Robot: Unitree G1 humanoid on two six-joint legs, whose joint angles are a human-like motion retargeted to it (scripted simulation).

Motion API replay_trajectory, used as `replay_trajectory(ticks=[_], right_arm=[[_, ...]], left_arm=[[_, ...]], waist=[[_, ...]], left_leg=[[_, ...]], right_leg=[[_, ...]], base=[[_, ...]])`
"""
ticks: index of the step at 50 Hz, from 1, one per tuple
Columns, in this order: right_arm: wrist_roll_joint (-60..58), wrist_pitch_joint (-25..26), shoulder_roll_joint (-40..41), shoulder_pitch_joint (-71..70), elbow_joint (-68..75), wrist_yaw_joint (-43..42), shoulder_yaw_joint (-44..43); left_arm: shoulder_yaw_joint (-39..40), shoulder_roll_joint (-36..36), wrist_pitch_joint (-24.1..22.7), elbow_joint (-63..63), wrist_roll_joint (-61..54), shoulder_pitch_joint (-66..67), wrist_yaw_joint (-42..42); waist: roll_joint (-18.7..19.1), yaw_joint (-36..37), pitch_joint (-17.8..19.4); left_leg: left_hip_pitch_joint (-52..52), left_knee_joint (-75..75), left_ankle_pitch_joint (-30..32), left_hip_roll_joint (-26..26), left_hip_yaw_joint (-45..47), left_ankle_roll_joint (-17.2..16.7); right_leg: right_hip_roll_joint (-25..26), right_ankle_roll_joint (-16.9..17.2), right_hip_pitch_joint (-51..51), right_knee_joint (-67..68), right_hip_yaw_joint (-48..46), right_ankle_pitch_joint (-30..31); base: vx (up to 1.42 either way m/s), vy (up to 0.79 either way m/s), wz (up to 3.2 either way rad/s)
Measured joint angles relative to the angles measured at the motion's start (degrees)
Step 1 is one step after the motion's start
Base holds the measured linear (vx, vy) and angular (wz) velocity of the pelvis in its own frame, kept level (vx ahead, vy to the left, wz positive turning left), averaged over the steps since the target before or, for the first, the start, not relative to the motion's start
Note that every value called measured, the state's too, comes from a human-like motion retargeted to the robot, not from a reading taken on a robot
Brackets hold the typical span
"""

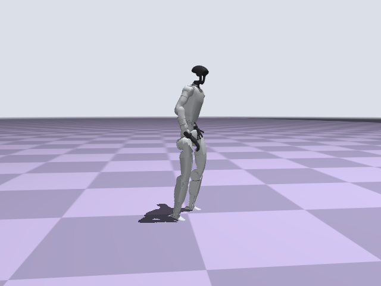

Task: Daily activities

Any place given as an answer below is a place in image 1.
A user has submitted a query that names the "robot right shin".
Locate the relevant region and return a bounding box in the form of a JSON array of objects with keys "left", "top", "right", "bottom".
[{"left": 173, "top": 176, "right": 188, "bottom": 216}]

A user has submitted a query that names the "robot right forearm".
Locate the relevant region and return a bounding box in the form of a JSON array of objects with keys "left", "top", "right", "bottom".
[{"left": 177, "top": 107, "right": 190, "bottom": 137}]

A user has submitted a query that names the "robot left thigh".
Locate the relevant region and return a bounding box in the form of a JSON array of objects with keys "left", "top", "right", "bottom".
[{"left": 190, "top": 136, "right": 207, "bottom": 181}]

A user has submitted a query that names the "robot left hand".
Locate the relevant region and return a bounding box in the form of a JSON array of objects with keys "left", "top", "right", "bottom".
[{"left": 193, "top": 122, "right": 204, "bottom": 140}]

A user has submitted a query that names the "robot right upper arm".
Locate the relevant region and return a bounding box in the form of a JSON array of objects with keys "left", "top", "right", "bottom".
[{"left": 174, "top": 86, "right": 194, "bottom": 115}]

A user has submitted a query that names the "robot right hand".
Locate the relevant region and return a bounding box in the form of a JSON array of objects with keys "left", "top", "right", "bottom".
[{"left": 183, "top": 132, "right": 200, "bottom": 151}]

